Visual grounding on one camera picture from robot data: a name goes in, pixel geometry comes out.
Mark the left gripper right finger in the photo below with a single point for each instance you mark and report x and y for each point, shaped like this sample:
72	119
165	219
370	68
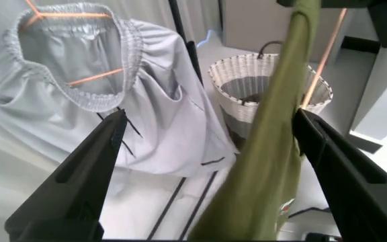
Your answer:
358	188

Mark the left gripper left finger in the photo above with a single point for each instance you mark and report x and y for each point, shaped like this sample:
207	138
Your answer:
72	188

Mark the pink clothes hanger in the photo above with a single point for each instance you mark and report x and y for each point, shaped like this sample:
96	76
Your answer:
76	15
324	57

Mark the green garment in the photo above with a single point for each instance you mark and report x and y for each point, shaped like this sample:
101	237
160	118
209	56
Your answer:
264	151

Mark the pale grey shorts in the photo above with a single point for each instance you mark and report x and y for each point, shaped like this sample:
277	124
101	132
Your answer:
166	117

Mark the white laundry basket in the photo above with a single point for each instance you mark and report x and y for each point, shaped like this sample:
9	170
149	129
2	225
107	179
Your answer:
240	67

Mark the black clothes rack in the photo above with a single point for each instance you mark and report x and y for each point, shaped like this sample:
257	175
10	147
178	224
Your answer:
193	57

